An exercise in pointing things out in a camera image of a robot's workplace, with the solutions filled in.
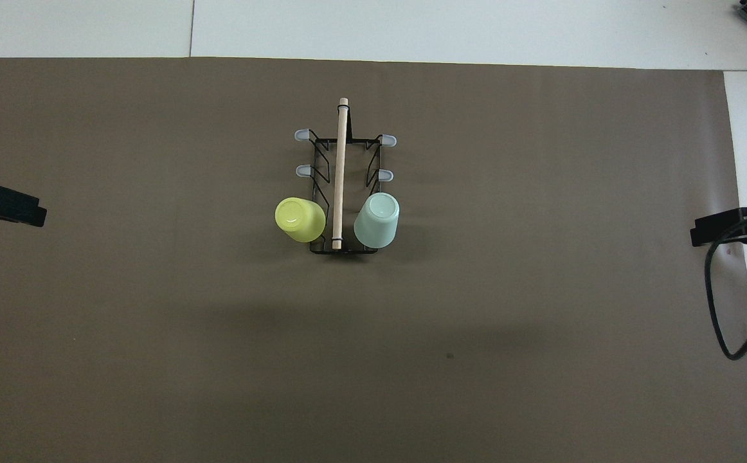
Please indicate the brown table mat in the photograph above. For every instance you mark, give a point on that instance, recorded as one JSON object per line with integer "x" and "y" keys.
{"x": 155, "y": 321}

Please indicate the pale green plastic cup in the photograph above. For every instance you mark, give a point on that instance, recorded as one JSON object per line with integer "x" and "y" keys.
{"x": 377, "y": 222}

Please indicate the yellow plastic cup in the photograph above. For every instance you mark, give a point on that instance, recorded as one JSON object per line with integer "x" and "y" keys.
{"x": 299, "y": 220}

